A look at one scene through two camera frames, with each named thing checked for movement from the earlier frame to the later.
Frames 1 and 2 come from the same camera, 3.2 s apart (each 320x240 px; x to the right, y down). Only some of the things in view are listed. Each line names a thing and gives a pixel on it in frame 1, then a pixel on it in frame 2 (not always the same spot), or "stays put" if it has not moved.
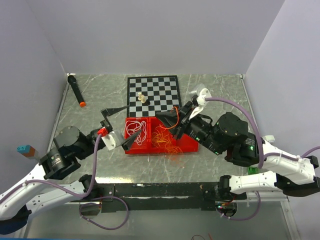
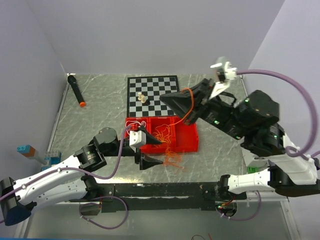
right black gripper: x=186 y=109 → x=204 y=87
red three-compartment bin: x=155 y=137 stays put
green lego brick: x=253 y=170 stays put
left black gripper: x=108 y=112 → x=145 y=162
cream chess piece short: x=143 y=99 stays put
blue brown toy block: x=26 y=150 stays put
